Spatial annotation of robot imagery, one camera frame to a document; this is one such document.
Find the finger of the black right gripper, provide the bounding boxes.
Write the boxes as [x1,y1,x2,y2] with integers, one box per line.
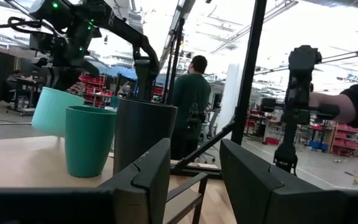
[61,58,101,94]
[44,65,63,90]

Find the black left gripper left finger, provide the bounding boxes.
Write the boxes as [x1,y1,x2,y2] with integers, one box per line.
[0,138,172,224]

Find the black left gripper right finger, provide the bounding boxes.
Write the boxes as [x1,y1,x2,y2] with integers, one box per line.
[220,139,358,224]

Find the mint green mug with handle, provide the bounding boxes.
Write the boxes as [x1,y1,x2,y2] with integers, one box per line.
[31,86,85,138]

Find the dark green plastic cup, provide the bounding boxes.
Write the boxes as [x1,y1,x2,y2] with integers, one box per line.
[65,105,117,179]

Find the tall black cup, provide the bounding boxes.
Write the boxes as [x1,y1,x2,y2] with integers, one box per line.
[113,98,178,175]

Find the red storage rack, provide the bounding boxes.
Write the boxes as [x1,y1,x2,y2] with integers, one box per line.
[70,73,114,108]

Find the red bin shelving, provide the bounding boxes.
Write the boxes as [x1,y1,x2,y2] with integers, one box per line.
[329,123,358,158]

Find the standing person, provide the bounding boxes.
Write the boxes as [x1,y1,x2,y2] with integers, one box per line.
[170,55,213,161]

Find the black aluminium rig frame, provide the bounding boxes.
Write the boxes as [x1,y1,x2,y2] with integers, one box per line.
[169,0,269,180]

